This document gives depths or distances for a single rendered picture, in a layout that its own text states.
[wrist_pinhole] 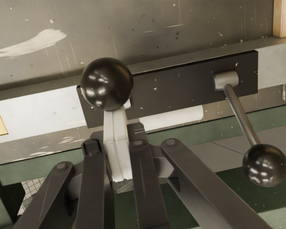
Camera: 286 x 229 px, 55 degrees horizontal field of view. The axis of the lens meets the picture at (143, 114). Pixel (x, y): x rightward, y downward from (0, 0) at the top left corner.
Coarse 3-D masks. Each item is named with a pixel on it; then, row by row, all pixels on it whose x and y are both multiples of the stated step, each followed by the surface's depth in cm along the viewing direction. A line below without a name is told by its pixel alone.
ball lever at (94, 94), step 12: (96, 60) 19; (108, 60) 19; (84, 72) 19; (96, 72) 18; (108, 72) 18; (120, 72) 18; (84, 84) 18; (96, 84) 18; (108, 84) 18; (120, 84) 18; (132, 84) 19; (84, 96) 19; (96, 96) 18; (108, 96) 18; (120, 96) 19; (108, 108) 19
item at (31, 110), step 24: (216, 48) 34; (240, 48) 32; (264, 48) 31; (264, 72) 32; (0, 96) 31; (24, 96) 30; (48, 96) 30; (72, 96) 30; (24, 120) 31; (48, 120) 31; (72, 120) 32
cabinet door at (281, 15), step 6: (276, 0) 32; (282, 0) 31; (276, 6) 32; (282, 6) 31; (276, 12) 32; (282, 12) 31; (276, 18) 33; (282, 18) 32; (276, 24) 33; (282, 24) 32; (276, 30) 33; (282, 30) 32; (276, 36) 34; (282, 36) 32
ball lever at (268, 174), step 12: (216, 72) 30; (228, 72) 30; (216, 84) 30; (228, 84) 30; (228, 96) 29; (240, 108) 28; (240, 120) 27; (252, 132) 26; (252, 144) 26; (264, 144) 24; (252, 156) 24; (264, 156) 23; (276, 156) 23; (252, 168) 24; (264, 168) 23; (276, 168) 23; (252, 180) 24; (264, 180) 23; (276, 180) 23
